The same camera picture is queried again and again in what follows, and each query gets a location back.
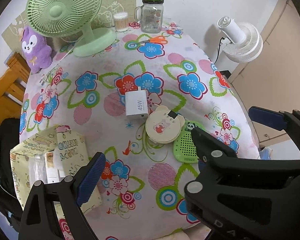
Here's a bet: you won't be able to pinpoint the long white box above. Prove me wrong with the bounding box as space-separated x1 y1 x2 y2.
46 152 61 183

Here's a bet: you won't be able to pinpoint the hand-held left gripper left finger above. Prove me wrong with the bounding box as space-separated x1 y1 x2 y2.
18 152 106 240

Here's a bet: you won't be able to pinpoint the black fan power cable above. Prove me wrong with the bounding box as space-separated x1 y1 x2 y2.
214 37 227 64

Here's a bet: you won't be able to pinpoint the large white charger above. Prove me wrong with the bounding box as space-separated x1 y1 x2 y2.
125 87 149 121

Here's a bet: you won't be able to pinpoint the white standing fan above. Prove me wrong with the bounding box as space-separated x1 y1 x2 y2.
205 16 264 64

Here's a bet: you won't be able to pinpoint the clear cotton swab jar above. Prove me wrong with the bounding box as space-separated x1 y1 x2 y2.
113 12 129 32

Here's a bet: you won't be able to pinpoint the blue cloth item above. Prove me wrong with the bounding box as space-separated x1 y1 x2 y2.
260 147 274 160

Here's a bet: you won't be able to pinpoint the green perforated panda case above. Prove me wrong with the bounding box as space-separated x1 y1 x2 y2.
173 121 208 165

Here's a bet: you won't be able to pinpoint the cream bear-shaped compact mirror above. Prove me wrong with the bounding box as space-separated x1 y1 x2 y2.
145 106 185 145

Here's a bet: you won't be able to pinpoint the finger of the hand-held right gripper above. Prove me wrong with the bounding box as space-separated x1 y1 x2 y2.
249 106 300 165
184 127 300 227

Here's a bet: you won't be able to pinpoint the green desk fan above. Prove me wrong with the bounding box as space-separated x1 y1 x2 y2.
26 0 117 57

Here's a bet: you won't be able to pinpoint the orange handled scissors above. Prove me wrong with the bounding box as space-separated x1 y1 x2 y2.
137 36 167 45

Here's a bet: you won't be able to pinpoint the floral printed tablecloth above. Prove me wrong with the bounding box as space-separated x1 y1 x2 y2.
20 20 261 240

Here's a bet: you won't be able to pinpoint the purple plush toy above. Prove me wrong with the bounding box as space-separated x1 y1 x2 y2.
21 26 53 74

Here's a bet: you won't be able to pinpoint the yellow printed fabric storage box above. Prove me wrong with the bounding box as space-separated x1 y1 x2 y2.
10 124 103 214

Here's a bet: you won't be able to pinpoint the glass jar with green lid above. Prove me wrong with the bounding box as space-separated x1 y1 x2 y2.
134 0 164 33

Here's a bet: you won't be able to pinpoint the beige cabinet door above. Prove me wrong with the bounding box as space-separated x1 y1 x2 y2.
227 0 300 148

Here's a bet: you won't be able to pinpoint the wooden chair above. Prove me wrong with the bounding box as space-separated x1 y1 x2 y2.
0 52 31 128

